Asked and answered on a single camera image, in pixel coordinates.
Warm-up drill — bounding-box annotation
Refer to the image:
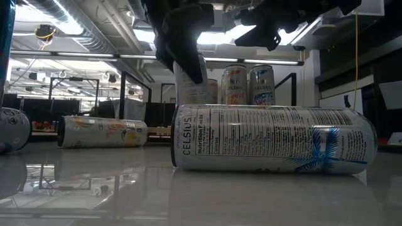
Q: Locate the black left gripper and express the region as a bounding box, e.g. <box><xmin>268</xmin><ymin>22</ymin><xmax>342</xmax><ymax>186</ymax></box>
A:
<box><xmin>144</xmin><ymin>0</ymin><xmax>216</xmax><ymax>85</ymax></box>

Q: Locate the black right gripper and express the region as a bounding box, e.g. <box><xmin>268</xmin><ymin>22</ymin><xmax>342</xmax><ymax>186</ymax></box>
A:
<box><xmin>234</xmin><ymin>0</ymin><xmax>318</xmax><ymax>52</ymax></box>

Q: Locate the silver can with black top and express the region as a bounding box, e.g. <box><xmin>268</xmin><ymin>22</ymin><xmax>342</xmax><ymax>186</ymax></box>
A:
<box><xmin>173</xmin><ymin>58</ymin><xmax>210</xmax><ymax>106</ymax></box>

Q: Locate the Celsius Arctic Vibe can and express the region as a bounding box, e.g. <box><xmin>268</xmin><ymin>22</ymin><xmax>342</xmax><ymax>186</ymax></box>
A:
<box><xmin>249</xmin><ymin>64</ymin><xmax>277</xmax><ymax>107</ymax></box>

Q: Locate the Celsius can with pineapple print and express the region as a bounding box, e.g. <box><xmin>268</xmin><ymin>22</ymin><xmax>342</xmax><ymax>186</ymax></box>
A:
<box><xmin>220</xmin><ymin>64</ymin><xmax>249</xmax><ymax>106</ymax></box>

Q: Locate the white and orange Celsius can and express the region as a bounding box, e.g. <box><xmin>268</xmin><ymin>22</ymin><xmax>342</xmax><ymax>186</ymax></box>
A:
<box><xmin>207</xmin><ymin>78</ymin><xmax>219</xmax><ymax>105</ymax></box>
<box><xmin>57</xmin><ymin>115</ymin><xmax>148</xmax><ymax>149</ymax></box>

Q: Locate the Celsius can with blue palm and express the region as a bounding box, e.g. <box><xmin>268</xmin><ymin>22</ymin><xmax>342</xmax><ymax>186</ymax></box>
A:
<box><xmin>170</xmin><ymin>103</ymin><xmax>379</xmax><ymax>176</ymax></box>

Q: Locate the small silver blue Red Bull can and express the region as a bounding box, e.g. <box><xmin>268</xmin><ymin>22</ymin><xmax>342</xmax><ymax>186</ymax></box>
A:
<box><xmin>0</xmin><ymin>0</ymin><xmax>16</xmax><ymax>107</ymax></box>

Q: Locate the long ceiling light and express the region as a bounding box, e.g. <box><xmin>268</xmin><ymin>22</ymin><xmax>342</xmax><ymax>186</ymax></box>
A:
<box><xmin>9</xmin><ymin>50</ymin><xmax>305</xmax><ymax>67</ymax></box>

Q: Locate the grey ceiling box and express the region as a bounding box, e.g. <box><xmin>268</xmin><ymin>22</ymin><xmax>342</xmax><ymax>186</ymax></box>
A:
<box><xmin>213</xmin><ymin>11</ymin><xmax>227</xmax><ymax>32</ymax></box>

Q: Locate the round black ceiling fixture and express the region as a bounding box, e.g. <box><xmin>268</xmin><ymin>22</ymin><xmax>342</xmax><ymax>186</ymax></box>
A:
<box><xmin>35</xmin><ymin>24</ymin><xmax>57</xmax><ymax>41</ymax></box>

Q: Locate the white paper sheet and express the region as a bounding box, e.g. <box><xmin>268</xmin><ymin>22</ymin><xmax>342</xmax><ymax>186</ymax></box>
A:
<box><xmin>378</xmin><ymin>80</ymin><xmax>402</xmax><ymax>110</ymax></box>

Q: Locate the small white box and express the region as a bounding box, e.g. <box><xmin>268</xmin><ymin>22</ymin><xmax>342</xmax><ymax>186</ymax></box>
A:
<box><xmin>386</xmin><ymin>131</ymin><xmax>402</xmax><ymax>146</ymax></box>

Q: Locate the tall silver can blue band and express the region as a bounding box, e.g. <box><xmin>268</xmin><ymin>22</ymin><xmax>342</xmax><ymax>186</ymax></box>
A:
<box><xmin>0</xmin><ymin>106</ymin><xmax>31</xmax><ymax>154</ymax></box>

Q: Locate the wooden shelf with black frame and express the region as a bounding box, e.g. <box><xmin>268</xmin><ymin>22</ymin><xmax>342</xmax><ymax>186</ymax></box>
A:
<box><xmin>118</xmin><ymin>70</ymin><xmax>298</xmax><ymax>141</ymax></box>

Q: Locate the ribbed silver ceiling duct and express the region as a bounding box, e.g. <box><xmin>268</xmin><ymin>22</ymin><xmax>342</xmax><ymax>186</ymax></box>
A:
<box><xmin>26</xmin><ymin>0</ymin><xmax>117</xmax><ymax>55</ymax></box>

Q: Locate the white wall cabinet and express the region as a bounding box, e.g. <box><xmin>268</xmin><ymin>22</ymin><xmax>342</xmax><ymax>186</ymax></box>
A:
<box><xmin>351</xmin><ymin>0</ymin><xmax>386</xmax><ymax>17</ymax></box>

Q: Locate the black partition wall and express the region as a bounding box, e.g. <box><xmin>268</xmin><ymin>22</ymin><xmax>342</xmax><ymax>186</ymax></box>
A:
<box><xmin>3</xmin><ymin>99</ymin><xmax>82</xmax><ymax>122</ymax></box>

